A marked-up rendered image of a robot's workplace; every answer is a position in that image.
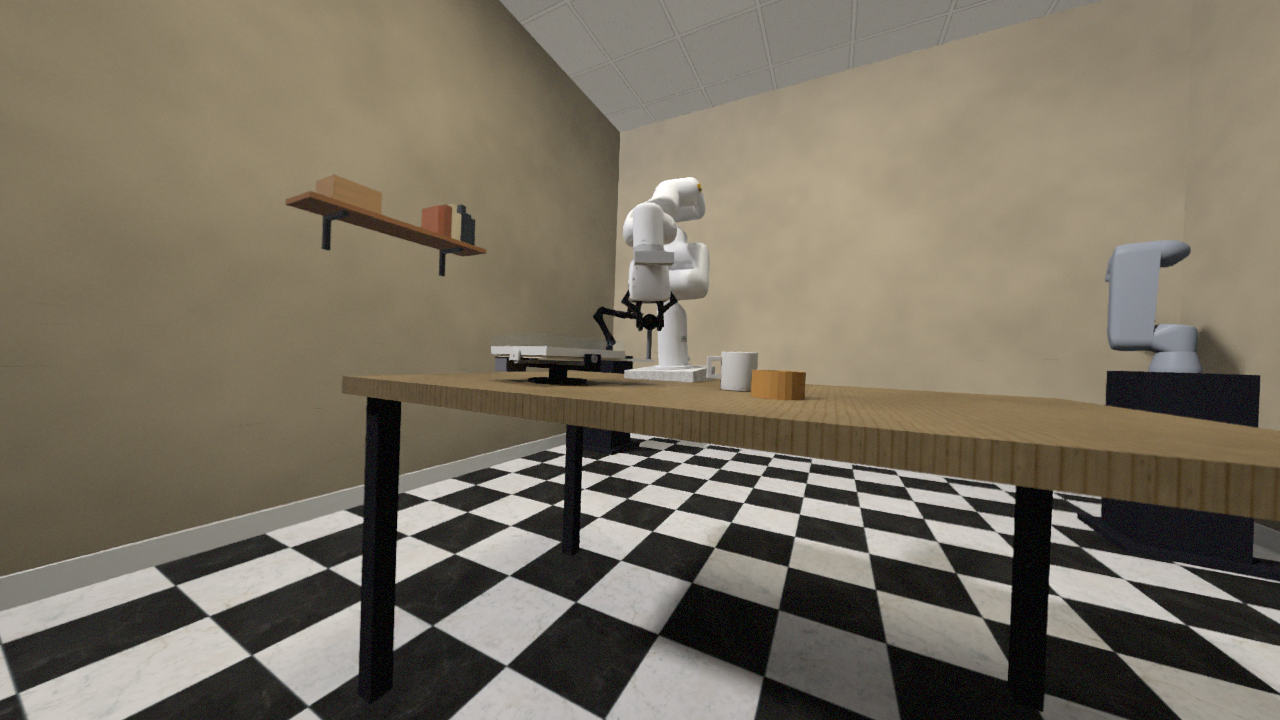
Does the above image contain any white mug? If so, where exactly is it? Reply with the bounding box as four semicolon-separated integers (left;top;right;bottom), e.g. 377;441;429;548
707;352;758;392

